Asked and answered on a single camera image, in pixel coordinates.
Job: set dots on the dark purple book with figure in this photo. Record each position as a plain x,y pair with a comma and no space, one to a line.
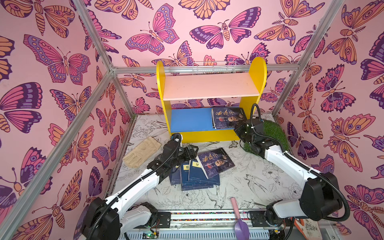
227,117

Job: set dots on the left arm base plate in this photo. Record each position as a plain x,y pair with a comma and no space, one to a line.
160,220

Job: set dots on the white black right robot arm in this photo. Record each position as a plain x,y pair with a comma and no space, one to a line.
321,198

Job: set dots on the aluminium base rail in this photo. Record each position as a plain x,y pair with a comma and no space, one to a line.
219,225

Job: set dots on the navy book with yellow label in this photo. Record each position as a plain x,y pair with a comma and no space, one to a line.
197,175

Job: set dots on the yellow shelf with coloured boards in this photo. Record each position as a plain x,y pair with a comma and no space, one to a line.
196,124

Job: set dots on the small green circuit board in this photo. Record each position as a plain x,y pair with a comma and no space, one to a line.
150,235

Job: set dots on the navy book bottom left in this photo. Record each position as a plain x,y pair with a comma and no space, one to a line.
175,178

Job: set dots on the green artificial grass mat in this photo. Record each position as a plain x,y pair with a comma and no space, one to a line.
274,136

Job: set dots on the navy book yellow label middle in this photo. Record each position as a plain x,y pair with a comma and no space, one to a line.
187,185

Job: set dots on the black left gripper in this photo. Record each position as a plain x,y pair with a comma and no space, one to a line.
185,151

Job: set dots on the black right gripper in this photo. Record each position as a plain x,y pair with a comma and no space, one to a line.
241,130

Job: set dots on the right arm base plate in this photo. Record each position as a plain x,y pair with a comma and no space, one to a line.
265,218

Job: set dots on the orange and white work glove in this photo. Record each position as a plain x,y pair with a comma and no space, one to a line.
309,229

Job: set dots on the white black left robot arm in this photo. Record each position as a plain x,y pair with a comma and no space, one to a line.
108,219

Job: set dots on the purple trowel with pink handle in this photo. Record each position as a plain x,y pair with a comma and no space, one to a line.
241,228

